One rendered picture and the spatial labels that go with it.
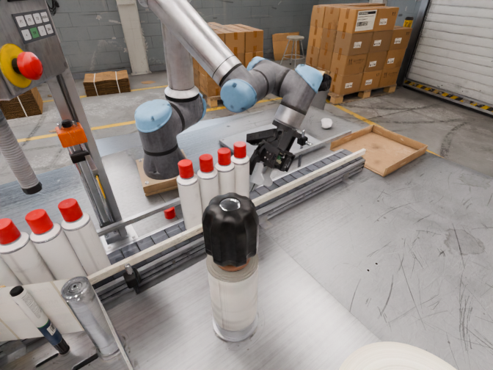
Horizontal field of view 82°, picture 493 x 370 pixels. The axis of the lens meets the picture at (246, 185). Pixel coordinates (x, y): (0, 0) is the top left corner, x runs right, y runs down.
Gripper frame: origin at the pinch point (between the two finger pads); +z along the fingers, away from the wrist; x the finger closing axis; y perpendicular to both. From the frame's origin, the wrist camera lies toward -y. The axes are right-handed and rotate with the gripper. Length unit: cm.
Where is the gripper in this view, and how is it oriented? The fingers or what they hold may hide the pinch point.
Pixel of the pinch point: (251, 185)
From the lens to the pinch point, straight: 83.6
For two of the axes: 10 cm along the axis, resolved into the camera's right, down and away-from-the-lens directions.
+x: 7.0, 1.0, 7.0
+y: 5.9, 4.8, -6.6
